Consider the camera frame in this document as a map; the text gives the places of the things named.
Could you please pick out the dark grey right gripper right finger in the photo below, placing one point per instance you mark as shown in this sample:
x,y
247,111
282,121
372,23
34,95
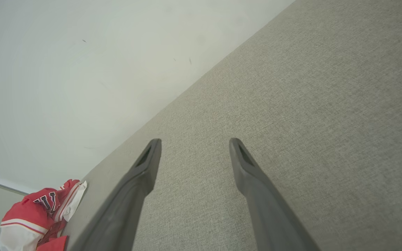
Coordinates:
x,y
274,223

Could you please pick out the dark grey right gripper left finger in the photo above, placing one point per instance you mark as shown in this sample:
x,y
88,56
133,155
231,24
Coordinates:
x,y
117,223

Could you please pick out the red white basketball jersey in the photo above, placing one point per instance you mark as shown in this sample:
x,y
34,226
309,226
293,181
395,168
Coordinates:
x,y
26,216

